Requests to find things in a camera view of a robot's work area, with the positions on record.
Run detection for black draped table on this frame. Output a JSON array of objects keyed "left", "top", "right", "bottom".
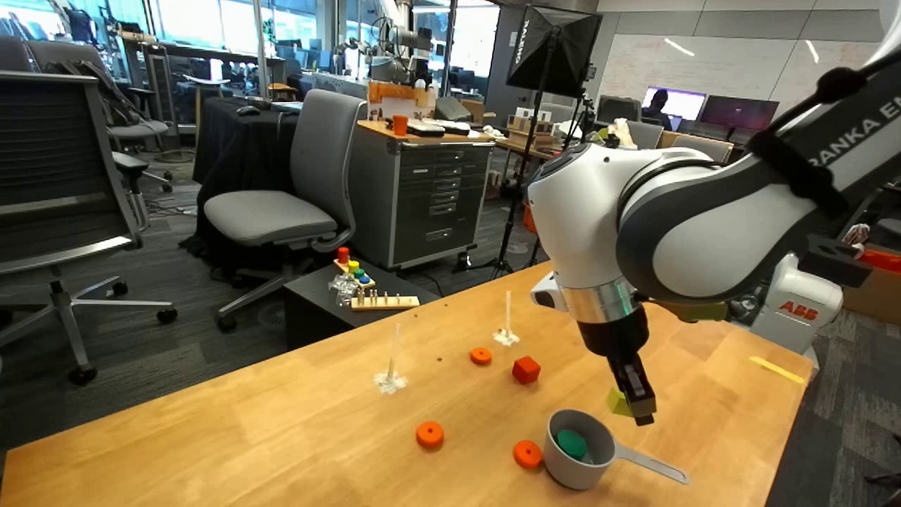
[{"left": 182, "top": 97, "right": 296, "bottom": 268}]

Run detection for gray drawer cabinet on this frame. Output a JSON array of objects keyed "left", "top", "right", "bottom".
[{"left": 349, "top": 122, "right": 494, "bottom": 270}]

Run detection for black softbox light stand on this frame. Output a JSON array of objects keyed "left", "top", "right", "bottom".
[{"left": 494, "top": 4, "right": 602, "bottom": 270}]

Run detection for white ABB robot base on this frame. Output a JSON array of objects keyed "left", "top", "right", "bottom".
[{"left": 751, "top": 255, "right": 844, "bottom": 353}]

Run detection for green octagonal block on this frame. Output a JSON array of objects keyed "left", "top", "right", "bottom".
[{"left": 555, "top": 428, "right": 589, "bottom": 460}]

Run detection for orange disc near peg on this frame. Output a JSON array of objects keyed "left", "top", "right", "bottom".
[{"left": 471, "top": 346, "right": 494, "bottom": 368}]

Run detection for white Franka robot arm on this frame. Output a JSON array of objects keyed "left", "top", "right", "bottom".
[{"left": 526, "top": 25, "right": 901, "bottom": 427}]

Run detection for low black side table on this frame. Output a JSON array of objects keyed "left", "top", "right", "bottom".
[{"left": 281, "top": 268, "right": 439, "bottom": 346}]

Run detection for gray pot with handle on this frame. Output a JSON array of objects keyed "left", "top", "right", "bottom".
[{"left": 543, "top": 410, "right": 689, "bottom": 491}]

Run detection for colourful toy stacker set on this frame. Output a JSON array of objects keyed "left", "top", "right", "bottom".
[{"left": 330, "top": 245, "right": 419, "bottom": 313}]

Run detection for clear peg stand left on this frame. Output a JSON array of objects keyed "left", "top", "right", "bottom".
[{"left": 374, "top": 328, "right": 409, "bottom": 394}]

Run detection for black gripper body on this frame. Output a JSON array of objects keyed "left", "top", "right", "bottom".
[{"left": 578, "top": 311, "right": 657, "bottom": 406}]

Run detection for yellow tape strip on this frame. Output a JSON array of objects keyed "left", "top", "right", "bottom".
[{"left": 748, "top": 356, "right": 807, "bottom": 387}]

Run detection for dark mesh office chair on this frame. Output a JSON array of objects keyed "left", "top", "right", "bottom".
[{"left": 0, "top": 72, "right": 177, "bottom": 387}]

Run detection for red cube block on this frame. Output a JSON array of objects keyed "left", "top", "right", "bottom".
[{"left": 512, "top": 356, "right": 540, "bottom": 387}]

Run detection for yellow-green cube block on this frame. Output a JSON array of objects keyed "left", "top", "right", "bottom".
[{"left": 605, "top": 389, "right": 630, "bottom": 418}]

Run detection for orange disc front centre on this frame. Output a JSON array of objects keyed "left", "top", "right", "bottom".
[{"left": 512, "top": 441, "right": 543, "bottom": 472}]

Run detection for gray office chair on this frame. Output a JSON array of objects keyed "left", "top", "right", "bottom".
[{"left": 204, "top": 92, "right": 364, "bottom": 334}]

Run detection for white peg stand right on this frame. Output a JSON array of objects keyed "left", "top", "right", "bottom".
[{"left": 494, "top": 290, "right": 520, "bottom": 346}]

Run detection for orange disc front left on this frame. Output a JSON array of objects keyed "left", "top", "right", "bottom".
[{"left": 415, "top": 422, "right": 444, "bottom": 451}]

